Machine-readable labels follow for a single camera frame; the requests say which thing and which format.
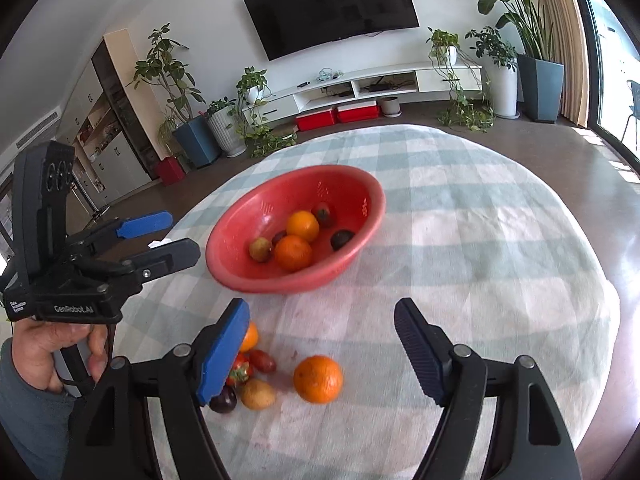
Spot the trailing plant in white pot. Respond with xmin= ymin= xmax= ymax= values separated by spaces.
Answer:
xmin=426 ymin=27 xmax=496 ymax=133
xmin=235 ymin=66 xmax=298 ymax=158

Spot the wooden wall cabinet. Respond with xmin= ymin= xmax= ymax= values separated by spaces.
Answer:
xmin=0 ymin=30 xmax=163 ymax=241

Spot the person's left hand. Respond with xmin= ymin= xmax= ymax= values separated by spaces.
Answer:
xmin=11 ymin=317 xmax=110 ymax=397

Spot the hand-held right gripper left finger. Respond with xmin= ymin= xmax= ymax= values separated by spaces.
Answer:
xmin=62 ymin=298 xmax=251 ymax=480

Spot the plant in white ribbed pot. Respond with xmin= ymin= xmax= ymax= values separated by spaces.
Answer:
xmin=206 ymin=97 xmax=247 ymax=157

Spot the leafy tree in blue pot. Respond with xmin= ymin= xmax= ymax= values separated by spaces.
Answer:
xmin=125 ymin=22 xmax=221 ymax=169

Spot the white air vent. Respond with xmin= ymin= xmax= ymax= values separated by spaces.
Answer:
xmin=15 ymin=110 xmax=61 ymax=151

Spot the green checkered tablecloth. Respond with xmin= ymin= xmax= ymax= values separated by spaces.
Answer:
xmin=107 ymin=124 xmax=622 ymax=480

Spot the red plastic bowl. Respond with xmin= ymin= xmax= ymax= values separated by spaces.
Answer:
xmin=205 ymin=165 xmax=387 ymax=295

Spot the beige curtain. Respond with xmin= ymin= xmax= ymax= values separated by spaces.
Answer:
xmin=527 ymin=0 xmax=591 ymax=128

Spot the black balcony chair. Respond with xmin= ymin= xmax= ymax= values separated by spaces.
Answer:
xmin=622 ymin=80 xmax=640 ymax=151

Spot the plant in tall white pot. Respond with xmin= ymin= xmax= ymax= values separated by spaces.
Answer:
xmin=465 ymin=26 xmax=519 ymax=120

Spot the white television cabinet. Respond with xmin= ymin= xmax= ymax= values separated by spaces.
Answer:
xmin=241 ymin=61 xmax=483 ymax=121

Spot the broad-leaf plant in blue pot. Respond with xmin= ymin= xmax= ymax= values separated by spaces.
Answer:
xmin=440 ymin=0 xmax=576 ymax=123

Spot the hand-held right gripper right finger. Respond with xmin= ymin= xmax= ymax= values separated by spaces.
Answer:
xmin=393 ymin=298 xmax=583 ymax=480

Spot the black wall television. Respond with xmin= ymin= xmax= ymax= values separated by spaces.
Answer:
xmin=242 ymin=0 xmax=420 ymax=62

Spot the yellow-green tomato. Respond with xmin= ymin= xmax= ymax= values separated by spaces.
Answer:
xmin=241 ymin=379 xmax=277 ymax=411
xmin=249 ymin=237 xmax=274 ymax=263

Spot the black sliding glass door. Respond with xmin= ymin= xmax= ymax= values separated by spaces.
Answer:
xmin=565 ymin=0 xmax=640 ymax=181

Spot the orange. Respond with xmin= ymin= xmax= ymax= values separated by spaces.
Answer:
xmin=293 ymin=355 xmax=345 ymax=405
xmin=273 ymin=234 xmax=316 ymax=272
xmin=286 ymin=210 xmax=321 ymax=243
xmin=239 ymin=321 xmax=260 ymax=353

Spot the small dark red tomato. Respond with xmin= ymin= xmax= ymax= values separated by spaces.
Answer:
xmin=248 ymin=349 xmax=277 ymax=373

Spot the red storage box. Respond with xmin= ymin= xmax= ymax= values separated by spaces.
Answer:
xmin=336 ymin=100 xmax=378 ymax=124
xmin=296 ymin=108 xmax=337 ymax=132

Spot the red floor container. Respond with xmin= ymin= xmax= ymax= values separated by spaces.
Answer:
xmin=157 ymin=156 xmax=187 ymax=186

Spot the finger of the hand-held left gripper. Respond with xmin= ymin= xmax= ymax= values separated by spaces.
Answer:
xmin=75 ymin=238 xmax=202 ymax=283
xmin=65 ymin=211 xmax=174 ymax=256

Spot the person's left forearm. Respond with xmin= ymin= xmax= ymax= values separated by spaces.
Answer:
xmin=0 ymin=337 xmax=81 ymax=480

